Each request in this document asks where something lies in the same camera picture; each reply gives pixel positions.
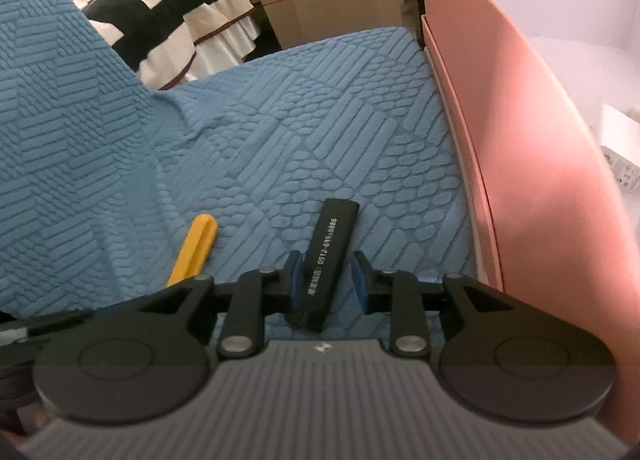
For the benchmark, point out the blue quilted cover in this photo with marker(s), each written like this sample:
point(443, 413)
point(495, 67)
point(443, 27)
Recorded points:
point(225, 140)

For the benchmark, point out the striped ruffled bedsheet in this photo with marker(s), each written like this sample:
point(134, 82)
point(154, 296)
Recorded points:
point(165, 5)

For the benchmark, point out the black stick with white print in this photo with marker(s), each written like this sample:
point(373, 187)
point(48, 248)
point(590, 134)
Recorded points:
point(327, 260)

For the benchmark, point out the yellow plastic pry tool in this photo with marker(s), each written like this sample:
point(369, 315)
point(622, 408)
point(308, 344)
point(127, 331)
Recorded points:
point(192, 250)

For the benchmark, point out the pink cardboard box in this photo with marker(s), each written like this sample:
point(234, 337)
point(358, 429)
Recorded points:
point(530, 140)

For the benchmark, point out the white usb charger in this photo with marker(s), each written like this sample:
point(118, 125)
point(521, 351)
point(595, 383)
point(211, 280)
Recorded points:
point(622, 140)

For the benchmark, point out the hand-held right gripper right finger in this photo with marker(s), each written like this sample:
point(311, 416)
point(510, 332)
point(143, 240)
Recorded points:
point(359, 285)

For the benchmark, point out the pink box lid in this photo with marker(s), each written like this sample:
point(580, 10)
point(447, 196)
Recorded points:
point(465, 165)

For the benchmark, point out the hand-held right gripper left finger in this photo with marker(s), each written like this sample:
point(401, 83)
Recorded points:
point(295, 282)

